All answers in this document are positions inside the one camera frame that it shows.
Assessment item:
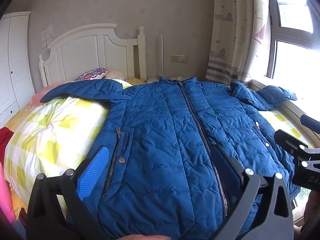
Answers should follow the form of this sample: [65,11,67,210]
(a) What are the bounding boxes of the pink cloth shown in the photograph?
[0,163,15,223]

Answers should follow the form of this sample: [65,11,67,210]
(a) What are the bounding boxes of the patterned cartoon curtain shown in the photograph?
[206,0,271,85]

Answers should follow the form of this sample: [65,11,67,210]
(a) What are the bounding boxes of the yellow white checkered bed quilt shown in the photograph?
[3,78,315,221]

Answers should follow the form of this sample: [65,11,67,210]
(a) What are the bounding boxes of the window with dark frame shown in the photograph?
[266,0,319,82]

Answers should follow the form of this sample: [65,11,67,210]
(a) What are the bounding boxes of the white wooden headboard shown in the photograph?
[39,23,147,87]

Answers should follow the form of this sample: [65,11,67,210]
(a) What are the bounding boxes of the wall switch papers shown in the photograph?
[41,24,53,49]

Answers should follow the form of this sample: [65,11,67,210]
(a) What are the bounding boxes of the peach checkered pillow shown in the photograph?
[104,70,126,80]

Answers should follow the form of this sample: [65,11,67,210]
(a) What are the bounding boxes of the blue quilted puffer jacket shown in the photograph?
[41,78,300,239]

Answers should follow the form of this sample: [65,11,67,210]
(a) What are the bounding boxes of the white wardrobe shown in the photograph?
[0,11,35,127]

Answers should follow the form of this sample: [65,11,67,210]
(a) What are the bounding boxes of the colourful patterned pillow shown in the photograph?
[74,68,107,82]

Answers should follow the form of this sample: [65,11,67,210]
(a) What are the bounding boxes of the red cloth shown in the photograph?
[0,127,14,164]

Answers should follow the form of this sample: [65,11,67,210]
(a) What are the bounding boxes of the white bedside table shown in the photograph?
[146,76,189,83]

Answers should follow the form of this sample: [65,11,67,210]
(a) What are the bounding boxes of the wall power socket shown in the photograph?
[171,54,187,63]

